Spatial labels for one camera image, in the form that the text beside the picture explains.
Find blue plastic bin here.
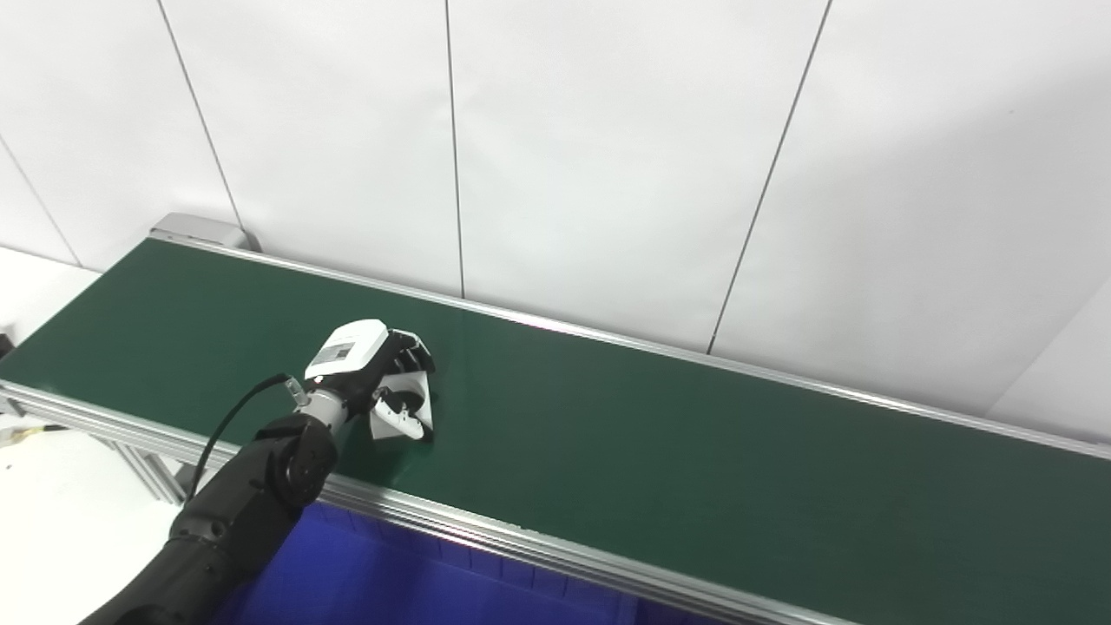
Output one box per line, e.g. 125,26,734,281
207,502,726,625

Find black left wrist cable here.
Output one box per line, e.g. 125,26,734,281
185,372,306,503

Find green conveyor belt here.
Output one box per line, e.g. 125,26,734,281
0,239,1111,625
0,212,1111,625

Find aluminium conveyor leg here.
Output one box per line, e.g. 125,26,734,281
108,437,196,506

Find white block with round hole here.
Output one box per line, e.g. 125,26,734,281
368,371,436,442

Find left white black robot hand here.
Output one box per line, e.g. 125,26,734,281
304,319,437,440

